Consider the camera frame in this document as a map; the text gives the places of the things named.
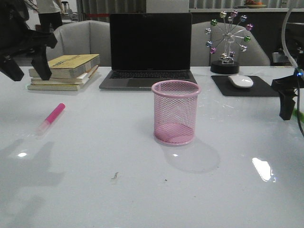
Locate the green highlighter pen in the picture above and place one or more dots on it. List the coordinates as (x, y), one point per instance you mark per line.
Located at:
(299, 115)

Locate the left grey armchair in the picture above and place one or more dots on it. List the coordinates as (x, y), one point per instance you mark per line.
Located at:
(85, 37)

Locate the pink mesh pen holder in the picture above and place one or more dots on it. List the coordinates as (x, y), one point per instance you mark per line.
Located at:
(175, 106)

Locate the grey armchair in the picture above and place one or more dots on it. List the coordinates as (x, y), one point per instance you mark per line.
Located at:
(200, 56)
(85, 37)

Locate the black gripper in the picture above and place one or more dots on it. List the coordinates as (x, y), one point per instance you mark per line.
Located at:
(17, 39)
(286, 86)

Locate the person in background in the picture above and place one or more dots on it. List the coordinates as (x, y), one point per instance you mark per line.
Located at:
(49, 13)

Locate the grey open laptop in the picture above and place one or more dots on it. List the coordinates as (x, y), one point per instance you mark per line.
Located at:
(147, 48)

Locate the white computer mouse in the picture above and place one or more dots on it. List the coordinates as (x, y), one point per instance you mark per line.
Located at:
(240, 81)

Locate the right grey armchair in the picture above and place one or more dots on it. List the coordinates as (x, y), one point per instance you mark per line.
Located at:
(200, 56)

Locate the yellow book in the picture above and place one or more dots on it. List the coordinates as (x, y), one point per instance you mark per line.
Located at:
(54, 87)
(72, 66)

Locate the bottom yellow book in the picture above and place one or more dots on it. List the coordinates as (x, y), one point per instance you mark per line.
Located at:
(54, 87)

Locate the ferris wheel desk ornament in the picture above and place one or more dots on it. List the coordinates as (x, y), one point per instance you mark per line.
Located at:
(225, 38)

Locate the black mouse pad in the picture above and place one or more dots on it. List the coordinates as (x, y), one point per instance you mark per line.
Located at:
(260, 88)

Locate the pink highlighter pen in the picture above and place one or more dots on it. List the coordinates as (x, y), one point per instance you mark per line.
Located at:
(50, 119)

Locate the top yellow book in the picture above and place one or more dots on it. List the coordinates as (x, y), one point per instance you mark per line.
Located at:
(72, 66)

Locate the fruit bowl on counter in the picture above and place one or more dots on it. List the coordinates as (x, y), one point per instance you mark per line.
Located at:
(254, 4)

